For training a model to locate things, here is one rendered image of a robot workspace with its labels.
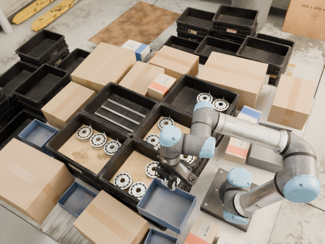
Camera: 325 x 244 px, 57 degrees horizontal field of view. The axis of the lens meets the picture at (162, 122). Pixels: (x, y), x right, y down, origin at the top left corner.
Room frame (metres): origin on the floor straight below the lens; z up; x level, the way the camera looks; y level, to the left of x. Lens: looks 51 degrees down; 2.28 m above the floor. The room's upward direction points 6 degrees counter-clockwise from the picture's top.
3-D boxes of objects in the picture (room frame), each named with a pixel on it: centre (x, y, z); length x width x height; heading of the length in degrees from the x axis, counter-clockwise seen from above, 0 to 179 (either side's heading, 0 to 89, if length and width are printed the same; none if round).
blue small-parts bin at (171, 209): (0.50, 0.02, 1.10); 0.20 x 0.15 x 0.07; 56
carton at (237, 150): (0.96, -0.44, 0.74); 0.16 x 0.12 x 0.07; 152
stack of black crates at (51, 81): (1.93, 0.99, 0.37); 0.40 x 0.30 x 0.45; 146
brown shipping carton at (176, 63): (1.71, -0.13, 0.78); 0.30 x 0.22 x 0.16; 54
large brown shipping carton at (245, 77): (1.47, -0.51, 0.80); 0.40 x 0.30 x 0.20; 60
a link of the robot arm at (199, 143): (0.59, -0.12, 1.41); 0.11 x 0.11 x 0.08; 73
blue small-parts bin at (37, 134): (1.18, 0.79, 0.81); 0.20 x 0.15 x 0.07; 55
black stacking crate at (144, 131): (1.00, -0.07, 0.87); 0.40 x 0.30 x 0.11; 53
